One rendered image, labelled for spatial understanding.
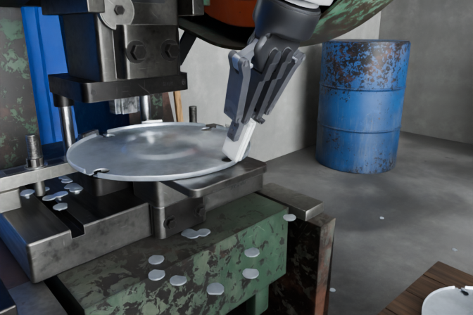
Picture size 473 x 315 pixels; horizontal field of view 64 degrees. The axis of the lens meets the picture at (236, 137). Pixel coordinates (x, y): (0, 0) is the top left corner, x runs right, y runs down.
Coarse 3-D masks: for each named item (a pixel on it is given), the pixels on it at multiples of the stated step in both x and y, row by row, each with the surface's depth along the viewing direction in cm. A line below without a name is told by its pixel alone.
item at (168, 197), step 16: (224, 160) 57; (256, 160) 57; (208, 176) 51; (224, 176) 51; (240, 176) 51; (144, 192) 60; (160, 192) 58; (176, 192) 60; (192, 192) 47; (208, 192) 48; (160, 208) 58; (176, 208) 60; (192, 208) 63; (160, 224) 59; (176, 224) 61; (192, 224) 64
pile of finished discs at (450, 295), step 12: (444, 288) 92; (456, 288) 92; (468, 288) 92; (432, 300) 88; (444, 300) 88; (456, 300) 88; (468, 300) 88; (432, 312) 85; (444, 312) 85; (456, 312) 85; (468, 312) 85
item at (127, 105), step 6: (138, 96) 70; (114, 102) 67; (120, 102) 68; (126, 102) 68; (132, 102) 68; (138, 102) 70; (114, 108) 68; (120, 108) 68; (126, 108) 68; (132, 108) 69; (138, 108) 70
